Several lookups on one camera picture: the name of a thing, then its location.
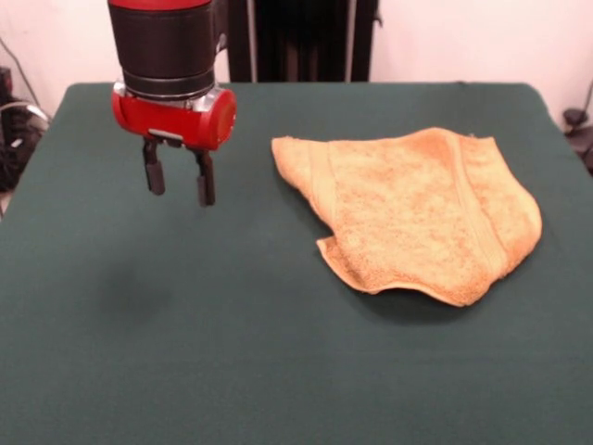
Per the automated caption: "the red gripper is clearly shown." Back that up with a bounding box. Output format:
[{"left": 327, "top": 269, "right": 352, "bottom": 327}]
[{"left": 110, "top": 81, "right": 238, "bottom": 208}]

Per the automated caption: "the tan terry cloth towel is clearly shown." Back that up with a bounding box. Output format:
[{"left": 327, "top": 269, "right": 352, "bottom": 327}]
[{"left": 271, "top": 127, "right": 543, "bottom": 309}]

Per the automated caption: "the dark green table cloth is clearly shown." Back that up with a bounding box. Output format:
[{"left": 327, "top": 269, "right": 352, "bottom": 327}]
[{"left": 0, "top": 81, "right": 593, "bottom": 445}]

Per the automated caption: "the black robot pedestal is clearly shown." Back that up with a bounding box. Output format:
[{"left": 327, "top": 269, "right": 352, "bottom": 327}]
[{"left": 215, "top": 0, "right": 385, "bottom": 83}]

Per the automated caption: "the grey pedestal leg round foot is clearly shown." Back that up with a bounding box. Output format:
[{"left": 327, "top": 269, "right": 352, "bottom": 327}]
[{"left": 562, "top": 108, "right": 593, "bottom": 139}]

